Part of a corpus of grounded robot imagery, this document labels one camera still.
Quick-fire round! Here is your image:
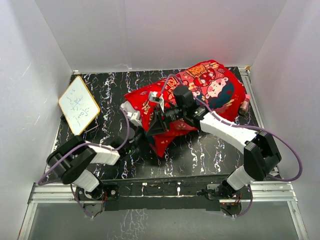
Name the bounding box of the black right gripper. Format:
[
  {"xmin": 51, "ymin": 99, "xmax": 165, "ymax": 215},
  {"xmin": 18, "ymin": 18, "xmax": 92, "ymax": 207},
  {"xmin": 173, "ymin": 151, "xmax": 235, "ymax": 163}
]
[{"xmin": 145, "ymin": 104, "xmax": 186, "ymax": 136}]

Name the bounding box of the white pillow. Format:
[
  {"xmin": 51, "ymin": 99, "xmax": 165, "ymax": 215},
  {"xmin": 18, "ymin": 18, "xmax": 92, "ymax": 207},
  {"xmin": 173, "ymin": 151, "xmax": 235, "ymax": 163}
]
[{"xmin": 120, "ymin": 101, "xmax": 142, "ymax": 127}]

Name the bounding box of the red patterned pillowcase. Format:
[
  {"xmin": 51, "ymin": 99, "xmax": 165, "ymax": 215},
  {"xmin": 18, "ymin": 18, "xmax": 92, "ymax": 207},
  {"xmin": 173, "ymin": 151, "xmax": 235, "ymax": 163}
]
[{"xmin": 124, "ymin": 59, "xmax": 247, "ymax": 158}]

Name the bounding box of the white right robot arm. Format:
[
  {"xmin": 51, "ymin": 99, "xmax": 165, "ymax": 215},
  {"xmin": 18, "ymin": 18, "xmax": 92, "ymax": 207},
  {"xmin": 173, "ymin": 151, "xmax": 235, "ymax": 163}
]
[{"xmin": 146, "ymin": 85, "xmax": 282, "ymax": 199}]

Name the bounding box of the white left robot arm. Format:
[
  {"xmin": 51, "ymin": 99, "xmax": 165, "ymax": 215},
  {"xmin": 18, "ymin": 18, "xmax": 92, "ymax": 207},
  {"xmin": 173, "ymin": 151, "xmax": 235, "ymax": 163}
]
[{"xmin": 46, "ymin": 127, "xmax": 145, "ymax": 200}]

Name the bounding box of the pink marker pen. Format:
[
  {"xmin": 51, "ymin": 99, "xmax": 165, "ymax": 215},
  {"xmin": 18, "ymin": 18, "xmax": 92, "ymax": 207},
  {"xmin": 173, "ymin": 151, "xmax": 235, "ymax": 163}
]
[{"xmin": 238, "ymin": 94, "xmax": 251, "ymax": 115}]

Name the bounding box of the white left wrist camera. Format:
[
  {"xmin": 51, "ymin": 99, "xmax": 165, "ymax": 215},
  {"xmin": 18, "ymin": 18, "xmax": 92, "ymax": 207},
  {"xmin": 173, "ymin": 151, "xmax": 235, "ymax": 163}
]
[{"xmin": 126, "ymin": 111, "xmax": 142, "ymax": 127}]

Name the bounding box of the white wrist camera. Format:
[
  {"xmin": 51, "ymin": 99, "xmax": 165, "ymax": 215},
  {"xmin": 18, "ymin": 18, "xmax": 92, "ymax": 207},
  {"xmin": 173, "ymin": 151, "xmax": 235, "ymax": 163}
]
[
  {"xmin": 126, "ymin": 111, "xmax": 142, "ymax": 127},
  {"xmin": 148, "ymin": 91, "xmax": 165, "ymax": 111}
]

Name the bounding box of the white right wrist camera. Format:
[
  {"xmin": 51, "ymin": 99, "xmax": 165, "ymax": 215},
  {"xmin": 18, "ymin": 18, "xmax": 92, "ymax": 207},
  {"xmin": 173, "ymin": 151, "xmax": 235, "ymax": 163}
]
[{"xmin": 148, "ymin": 91, "xmax": 165, "ymax": 111}]

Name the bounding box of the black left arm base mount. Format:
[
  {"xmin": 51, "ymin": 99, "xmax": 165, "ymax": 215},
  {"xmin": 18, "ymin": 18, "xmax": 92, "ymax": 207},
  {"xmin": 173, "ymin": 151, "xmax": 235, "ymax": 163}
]
[{"xmin": 102, "ymin": 184, "xmax": 119, "ymax": 203}]

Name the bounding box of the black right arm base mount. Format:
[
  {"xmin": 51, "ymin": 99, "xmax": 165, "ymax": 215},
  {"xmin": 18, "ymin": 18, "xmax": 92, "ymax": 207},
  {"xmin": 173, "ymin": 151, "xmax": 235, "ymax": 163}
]
[{"xmin": 196, "ymin": 183, "xmax": 253, "ymax": 202}]

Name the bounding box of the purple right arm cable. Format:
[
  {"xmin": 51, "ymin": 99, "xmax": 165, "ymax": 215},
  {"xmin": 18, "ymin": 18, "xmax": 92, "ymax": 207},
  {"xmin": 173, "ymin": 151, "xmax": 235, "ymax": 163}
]
[{"xmin": 157, "ymin": 73, "xmax": 304, "ymax": 217}]

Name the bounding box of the aluminium frame rail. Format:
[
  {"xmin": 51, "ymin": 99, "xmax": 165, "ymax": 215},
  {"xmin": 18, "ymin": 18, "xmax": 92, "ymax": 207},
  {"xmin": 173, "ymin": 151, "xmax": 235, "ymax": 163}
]
[{"xmin": 27, "ymin": 66, "xmax": 310, "ymax": 240}]

